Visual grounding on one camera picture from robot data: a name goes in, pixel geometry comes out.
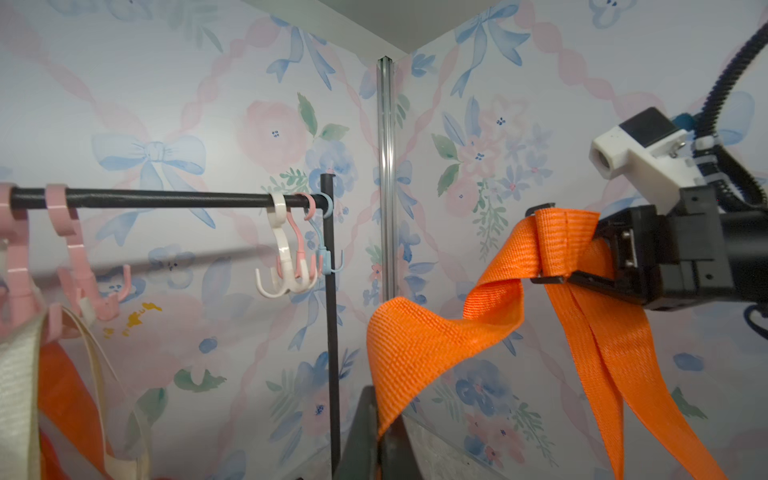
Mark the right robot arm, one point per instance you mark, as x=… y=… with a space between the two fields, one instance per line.
x=747 y=244

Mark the beige crossbody bag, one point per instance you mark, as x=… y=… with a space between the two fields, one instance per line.
x=21 y=455

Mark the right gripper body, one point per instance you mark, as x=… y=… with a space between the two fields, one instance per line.
x=665 y=262

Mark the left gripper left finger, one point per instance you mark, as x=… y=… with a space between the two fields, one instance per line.
x=359 y=460

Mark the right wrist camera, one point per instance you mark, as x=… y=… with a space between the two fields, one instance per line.
x=646 y=149

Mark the light blue hook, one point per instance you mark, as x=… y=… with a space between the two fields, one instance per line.
x=326 y=262

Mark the pink hook right end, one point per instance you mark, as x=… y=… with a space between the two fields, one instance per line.
x=291 y=274

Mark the orange bags left cluster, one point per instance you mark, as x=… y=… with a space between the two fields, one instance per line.
x=64 y=399

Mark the black clothes rack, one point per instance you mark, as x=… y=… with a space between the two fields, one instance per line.
x=66 y=200

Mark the white hook right end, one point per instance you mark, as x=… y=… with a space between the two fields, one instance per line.
x=260 y=287

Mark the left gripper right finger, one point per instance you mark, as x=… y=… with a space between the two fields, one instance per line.
x=397 y=460

